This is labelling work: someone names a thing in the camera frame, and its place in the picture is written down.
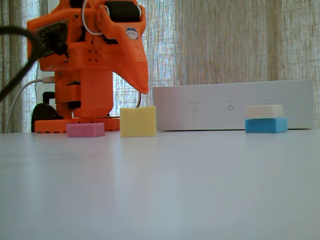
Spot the orange gripper, black motor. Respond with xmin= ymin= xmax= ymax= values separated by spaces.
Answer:
xmin=66 ymin=0 xmax=150 ymax=118

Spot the pink foam cuboid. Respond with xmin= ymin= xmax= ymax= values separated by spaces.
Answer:
xmin=66 ymin=122 xmax=105 ymax=138

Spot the orange robot arm with base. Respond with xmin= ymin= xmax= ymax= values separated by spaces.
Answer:
xmin=34 ymin=69 xmax=121 ymax=133

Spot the yellow foam cuboid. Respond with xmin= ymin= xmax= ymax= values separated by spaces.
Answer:
xmin=120 ymin=105 xmax=157 ymax=138

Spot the white cardboard box bin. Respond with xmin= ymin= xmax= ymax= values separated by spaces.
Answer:
xmin=152 ymin=79 xmax=315 ymax=132

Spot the white foam cuboid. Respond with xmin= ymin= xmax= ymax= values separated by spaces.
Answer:
xmin=244 ymin=104 xmax=284 ymax=119

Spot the blue foam cuboid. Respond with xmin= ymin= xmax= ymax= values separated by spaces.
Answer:
xmin=244 ymin=117 xmax=288 ymax=134

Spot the black table clamp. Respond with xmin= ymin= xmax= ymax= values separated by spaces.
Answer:
xmin=31 ymin=91 xmax=63 ymax=133

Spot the gripper servo wire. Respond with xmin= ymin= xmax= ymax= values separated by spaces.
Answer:
xmin=81 ymin=0 xmax=104 ymax=36

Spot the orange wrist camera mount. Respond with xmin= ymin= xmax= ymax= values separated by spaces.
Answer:
xmin=26 ymin=14 xmax=85 ymax=73

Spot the white power cable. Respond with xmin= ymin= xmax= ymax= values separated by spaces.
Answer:
xmin=4 ymin=76 xmax=56 ymax=134

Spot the thick black camera cable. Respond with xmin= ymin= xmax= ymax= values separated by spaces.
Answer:
xmin=0 ymin=24 xmax=70 ymax=102

